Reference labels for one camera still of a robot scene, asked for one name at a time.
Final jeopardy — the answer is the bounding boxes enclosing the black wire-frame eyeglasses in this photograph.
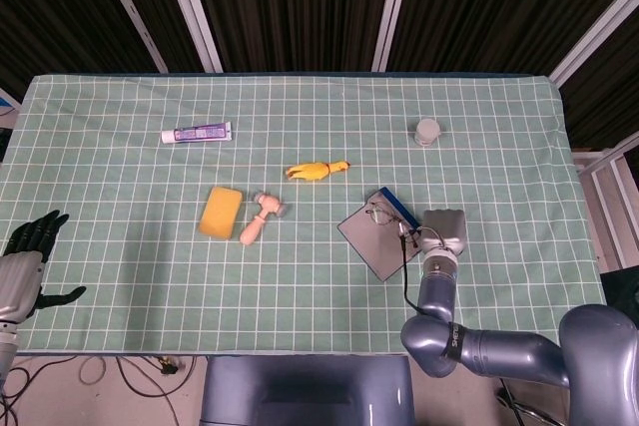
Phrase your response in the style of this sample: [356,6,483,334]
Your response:
[365,200,418,247]

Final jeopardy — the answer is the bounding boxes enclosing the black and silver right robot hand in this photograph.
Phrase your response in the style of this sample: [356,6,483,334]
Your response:
[398,209,469,260]

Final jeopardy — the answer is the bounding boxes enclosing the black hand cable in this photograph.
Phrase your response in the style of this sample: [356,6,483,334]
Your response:
[398,225,441,317]

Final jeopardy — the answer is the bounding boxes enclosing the black floor cable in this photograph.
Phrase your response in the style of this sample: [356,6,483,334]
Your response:
[117,356,201,426]

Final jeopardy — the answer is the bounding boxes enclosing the chrome stool base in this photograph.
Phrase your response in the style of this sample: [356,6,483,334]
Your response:
[496,378,570,426]

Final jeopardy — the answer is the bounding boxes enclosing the toy wooden hammer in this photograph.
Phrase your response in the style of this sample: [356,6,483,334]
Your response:
[239,191,289,247]

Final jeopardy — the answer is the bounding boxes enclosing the green checkered tablecloth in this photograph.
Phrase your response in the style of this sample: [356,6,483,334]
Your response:
[0,72,608,357]

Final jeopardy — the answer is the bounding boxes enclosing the white metal rack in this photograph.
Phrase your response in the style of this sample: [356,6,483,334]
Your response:
[571,131,639,271]

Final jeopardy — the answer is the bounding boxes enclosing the white single frame post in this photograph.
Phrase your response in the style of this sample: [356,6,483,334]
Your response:
[91,0,170,73]

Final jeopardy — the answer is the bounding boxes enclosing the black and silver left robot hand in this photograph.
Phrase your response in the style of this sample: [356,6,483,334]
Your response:
[0,210,87,322]

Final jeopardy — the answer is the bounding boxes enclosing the white double frame post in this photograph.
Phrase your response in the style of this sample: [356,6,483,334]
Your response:
[157,0,225,73]
[370,0,416,73]

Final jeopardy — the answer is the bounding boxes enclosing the dark fabric object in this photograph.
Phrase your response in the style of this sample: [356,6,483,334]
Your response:
[600,269,639,310]

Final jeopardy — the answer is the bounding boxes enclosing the white purple toothpaste tube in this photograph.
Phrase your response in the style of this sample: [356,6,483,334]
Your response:
[160,121,235,146]

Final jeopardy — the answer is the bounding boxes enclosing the small grey cup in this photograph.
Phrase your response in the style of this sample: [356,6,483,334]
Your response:
[412,116,444,148]

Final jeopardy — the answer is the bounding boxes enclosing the white wide frame post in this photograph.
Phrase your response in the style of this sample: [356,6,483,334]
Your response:
[548,0,639,88]

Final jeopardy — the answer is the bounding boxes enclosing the blue and white sign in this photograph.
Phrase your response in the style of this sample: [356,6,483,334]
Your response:
[0,88,22,131]

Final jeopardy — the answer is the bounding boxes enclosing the yellow sponge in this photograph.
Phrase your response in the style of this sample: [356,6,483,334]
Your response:
[198,185,245,239]

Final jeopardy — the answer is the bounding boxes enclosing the yellow rubber chicken toy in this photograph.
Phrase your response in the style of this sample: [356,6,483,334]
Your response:
[285,160,351,183]

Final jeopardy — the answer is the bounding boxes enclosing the blue folding glasses case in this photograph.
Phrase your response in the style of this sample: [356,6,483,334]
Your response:
[336,186,425,281]

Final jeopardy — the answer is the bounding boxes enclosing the blue-grey robot torso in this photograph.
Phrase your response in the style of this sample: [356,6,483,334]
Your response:
[199,354,415,426]

